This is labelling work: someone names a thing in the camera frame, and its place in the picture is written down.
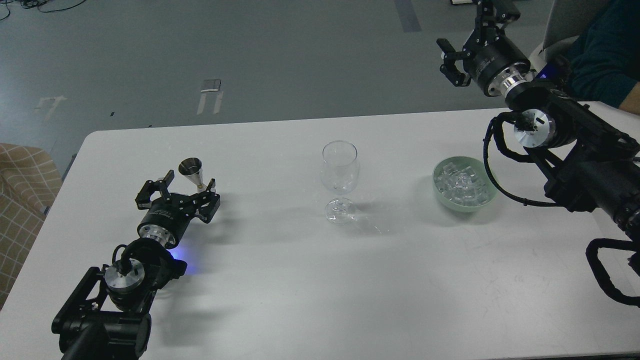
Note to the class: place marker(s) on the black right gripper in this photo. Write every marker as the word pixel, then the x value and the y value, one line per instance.
pixel 489 57

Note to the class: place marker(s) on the grey office chair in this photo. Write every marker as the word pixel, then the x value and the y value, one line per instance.
pixel 568 19

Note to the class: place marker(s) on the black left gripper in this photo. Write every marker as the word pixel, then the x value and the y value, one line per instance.
pixel 168 217

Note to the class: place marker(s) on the seated person in teal sweater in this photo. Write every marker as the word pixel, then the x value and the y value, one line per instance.
pixel 605 59

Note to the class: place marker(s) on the pile of clear ice cubes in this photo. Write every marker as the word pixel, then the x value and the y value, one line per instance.
pixel 461 185

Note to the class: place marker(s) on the beige checkered cushion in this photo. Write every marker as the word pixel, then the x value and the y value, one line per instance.
pixel 29 184

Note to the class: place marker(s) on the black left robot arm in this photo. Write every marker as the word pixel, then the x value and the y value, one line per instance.
pixel 107 316

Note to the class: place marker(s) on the clear wine glass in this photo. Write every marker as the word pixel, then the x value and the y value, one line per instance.
pixel 340 175

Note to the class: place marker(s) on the green bowl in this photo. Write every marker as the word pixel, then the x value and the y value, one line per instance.
pixel 479 167

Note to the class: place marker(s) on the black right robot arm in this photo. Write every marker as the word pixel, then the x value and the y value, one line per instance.
pixel 587 163

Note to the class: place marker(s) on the silver steel jigger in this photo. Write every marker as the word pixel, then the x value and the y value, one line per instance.
pixel 191 168

